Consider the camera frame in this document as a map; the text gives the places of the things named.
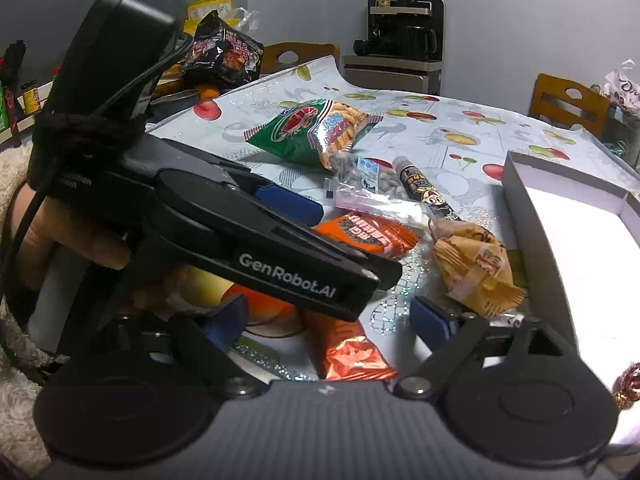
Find white plastic bag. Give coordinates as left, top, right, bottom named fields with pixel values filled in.
left=602, top=60, right=640, bottom=117

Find wooden chair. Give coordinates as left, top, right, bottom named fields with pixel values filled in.
left=260, top=42, right=342, bottom=76
left=530, top=73, right=612, bottom=137

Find black kettle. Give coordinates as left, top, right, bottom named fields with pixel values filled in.
left=400, top=25, right=441, bottom=59

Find black noodle bag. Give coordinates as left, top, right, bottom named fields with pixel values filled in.
left=181, top=10, right=265, bottom=93

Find black candy tube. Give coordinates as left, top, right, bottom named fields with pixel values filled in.
left=391, top=156, right=462, bottom=222

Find person's left hand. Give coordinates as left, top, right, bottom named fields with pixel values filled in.
left=9, top=195, right=177, bottom=311

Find yellow bag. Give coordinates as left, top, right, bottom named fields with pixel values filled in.
left=186, top=0, right=236, bottom=32

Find black cable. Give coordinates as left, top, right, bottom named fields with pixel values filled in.
left=0, top=30, right=196, bottom=381

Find grey cabinet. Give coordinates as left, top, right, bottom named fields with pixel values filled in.
left=342, top=55, right=444, bottom=97

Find orange foil packet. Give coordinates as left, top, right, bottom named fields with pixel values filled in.
left=304, top=307, right=399, bottom=382

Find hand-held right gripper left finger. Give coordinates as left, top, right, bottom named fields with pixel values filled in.
left=115, top=294, right=262, bottom=401

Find tan wrapped pastry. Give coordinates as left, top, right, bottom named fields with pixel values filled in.
left=430, top=219, right=529, bottom=319

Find yellow orange packet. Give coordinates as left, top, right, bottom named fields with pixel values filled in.
left=172, top=266, right=302, bottom=327

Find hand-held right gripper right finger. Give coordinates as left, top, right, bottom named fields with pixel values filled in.
left=395, top=296, right=566, bottom=401

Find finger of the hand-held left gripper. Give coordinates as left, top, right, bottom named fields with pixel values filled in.
left=220, top=160, right=325, bottom=227
left=345, top=249, right=404, bottom=322

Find black tea machine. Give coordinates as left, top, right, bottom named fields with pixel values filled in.
left=352, top=0, right=446, bottom=61

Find metal rack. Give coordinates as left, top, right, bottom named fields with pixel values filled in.
left=597, top=105, right=640, bottom=171

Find fruit print tablecloth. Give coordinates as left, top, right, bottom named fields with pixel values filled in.
left=145, top=55, right=640, bottom=386

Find clear melon seed packet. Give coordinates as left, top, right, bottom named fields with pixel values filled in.
left=325, top=152, right=402, bottom=202

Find grey cardboard box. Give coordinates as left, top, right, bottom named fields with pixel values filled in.
left=501, top=150, right=640, bottom=447

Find orange snack packet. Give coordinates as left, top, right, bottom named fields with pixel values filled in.
left=314, top=212, right=422, bottom=262

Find green shrimp cracker bag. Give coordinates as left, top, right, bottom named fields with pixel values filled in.
left=244, top=99, right=384, bottom=169

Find yellow tin can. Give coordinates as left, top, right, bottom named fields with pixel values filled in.
left=20, top=82, right=44, bottom=116

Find person's left forearm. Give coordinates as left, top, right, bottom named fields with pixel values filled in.
left=0, top=147, right=68, bottom=480

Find clear plastic bag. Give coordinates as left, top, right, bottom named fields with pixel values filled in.
left=231, top=7, right=262, bottom=33

